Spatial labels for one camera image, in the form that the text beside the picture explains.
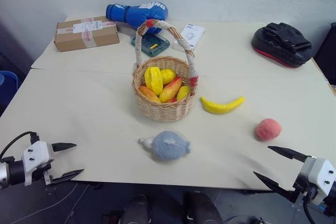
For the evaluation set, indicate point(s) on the blue plastic bin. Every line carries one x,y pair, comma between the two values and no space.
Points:
8,87

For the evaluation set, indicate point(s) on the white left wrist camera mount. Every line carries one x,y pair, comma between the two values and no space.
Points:
34,155

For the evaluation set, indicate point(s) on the taped cardboard box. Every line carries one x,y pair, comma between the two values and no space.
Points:
84,33

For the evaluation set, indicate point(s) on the yellow lemon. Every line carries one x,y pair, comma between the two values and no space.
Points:
183,93

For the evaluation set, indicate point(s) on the dark rounded shape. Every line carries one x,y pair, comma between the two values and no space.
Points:
136,209

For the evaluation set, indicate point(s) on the blue boxing glove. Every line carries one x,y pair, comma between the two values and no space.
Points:
136,14

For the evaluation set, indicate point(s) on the black and red punch pad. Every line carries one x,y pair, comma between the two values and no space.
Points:
281,48

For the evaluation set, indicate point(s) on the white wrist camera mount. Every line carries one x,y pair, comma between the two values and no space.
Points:
34,155
321,172

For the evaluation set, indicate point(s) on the orange mango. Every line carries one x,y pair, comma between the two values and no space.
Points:
148,93

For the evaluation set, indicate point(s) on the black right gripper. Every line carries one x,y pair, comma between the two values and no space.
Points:
302,187

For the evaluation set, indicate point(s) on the yellow star fruit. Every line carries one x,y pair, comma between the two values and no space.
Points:
154,81

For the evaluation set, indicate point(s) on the yellow banana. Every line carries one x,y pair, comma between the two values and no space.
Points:
218,108

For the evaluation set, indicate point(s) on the green plastic case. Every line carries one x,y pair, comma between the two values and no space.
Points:
155,46

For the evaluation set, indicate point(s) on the blue-grey plush toy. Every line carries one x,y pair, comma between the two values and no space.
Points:
168,146

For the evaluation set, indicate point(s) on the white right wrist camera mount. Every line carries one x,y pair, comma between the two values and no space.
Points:
321,172

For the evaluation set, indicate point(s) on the red and yellow mango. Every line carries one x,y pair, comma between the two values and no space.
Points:
170,90

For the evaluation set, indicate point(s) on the black furniture piece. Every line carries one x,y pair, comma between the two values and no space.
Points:
326,56

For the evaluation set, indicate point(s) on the white carton box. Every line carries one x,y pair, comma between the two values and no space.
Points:
193,33

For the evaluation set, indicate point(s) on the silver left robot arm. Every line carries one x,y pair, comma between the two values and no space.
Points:
15,172

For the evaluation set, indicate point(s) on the pink peach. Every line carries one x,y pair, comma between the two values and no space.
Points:
268,129

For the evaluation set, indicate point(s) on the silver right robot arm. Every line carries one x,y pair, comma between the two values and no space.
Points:
333,203

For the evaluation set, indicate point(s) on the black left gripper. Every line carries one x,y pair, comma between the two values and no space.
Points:
42,169

